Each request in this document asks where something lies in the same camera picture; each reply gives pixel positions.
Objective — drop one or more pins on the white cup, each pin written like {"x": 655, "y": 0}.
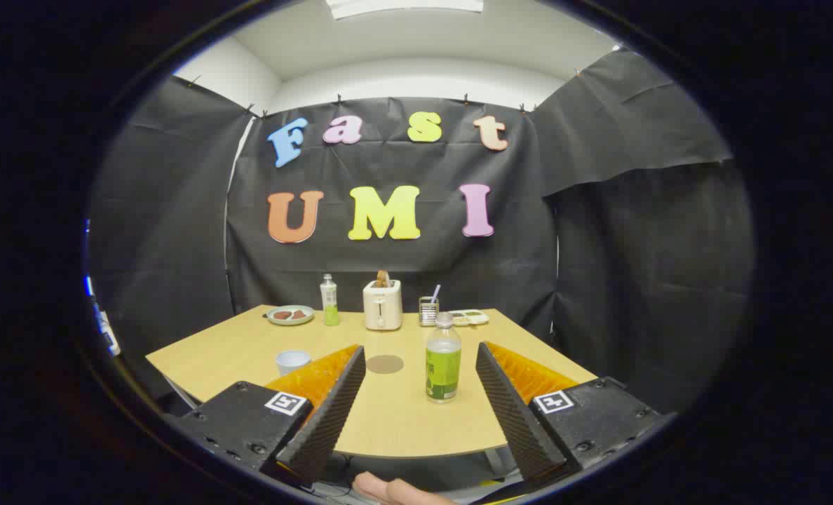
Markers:
{"x": 292, "y": 362}

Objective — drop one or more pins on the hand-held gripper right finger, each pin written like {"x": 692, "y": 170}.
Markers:
{"x": 515, "y": 414}

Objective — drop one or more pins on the brown round coaster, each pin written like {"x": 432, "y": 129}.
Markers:
{"x": 385, "y": 364}

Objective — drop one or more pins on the brown toast slice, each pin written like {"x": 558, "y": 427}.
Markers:
{"x": 383, "y": 278}

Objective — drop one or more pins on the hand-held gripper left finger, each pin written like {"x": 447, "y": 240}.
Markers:
{"x": 332, "y": 414}

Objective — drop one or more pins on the pale green plate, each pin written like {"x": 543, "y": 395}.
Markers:
{"x": 280, "y": 320}

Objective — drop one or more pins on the pale straw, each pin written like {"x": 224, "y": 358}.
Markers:
{"x": 435, "y": 292}

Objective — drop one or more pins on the white toaster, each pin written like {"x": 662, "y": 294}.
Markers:
{"x": 382, "y": 308}

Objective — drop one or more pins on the wooden table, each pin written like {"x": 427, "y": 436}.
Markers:
{"x": 402, "y": 421}

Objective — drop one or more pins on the white divided tray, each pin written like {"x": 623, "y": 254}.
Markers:
{"x": 478, "y": 321}

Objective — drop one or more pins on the slim green drink bottle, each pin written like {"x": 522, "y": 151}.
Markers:
{"x": 329, "y": 301}

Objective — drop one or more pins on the ceiling light panel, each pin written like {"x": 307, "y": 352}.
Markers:
{"x": 402, "y": 7}

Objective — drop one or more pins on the green label juice bottle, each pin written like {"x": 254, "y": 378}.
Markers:
{"x": 443, "y": 372}

